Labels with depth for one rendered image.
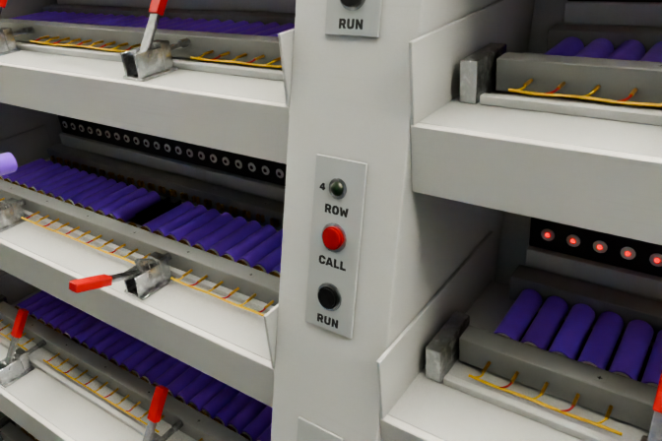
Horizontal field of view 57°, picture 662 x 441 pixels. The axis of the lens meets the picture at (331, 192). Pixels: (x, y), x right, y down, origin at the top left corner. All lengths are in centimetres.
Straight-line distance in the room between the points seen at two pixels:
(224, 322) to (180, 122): 17
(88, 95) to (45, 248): 21
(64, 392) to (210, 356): 33
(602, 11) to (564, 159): 20
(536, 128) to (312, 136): 14
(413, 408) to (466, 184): 17
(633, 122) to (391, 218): 15
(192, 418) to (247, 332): 21
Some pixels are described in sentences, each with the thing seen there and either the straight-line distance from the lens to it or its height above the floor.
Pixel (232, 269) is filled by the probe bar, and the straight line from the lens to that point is 56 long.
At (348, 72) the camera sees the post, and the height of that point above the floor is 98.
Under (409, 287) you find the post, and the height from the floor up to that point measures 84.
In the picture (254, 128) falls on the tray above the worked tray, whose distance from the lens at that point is 45.
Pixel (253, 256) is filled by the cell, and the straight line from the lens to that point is 59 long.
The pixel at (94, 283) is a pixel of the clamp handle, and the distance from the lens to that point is 57.
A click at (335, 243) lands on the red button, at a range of 41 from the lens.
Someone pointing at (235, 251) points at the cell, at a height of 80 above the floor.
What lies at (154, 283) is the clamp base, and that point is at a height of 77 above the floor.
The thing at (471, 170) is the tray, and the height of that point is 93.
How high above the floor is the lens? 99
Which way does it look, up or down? 13 degrees down
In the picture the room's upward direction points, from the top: 4 degrees clockwise
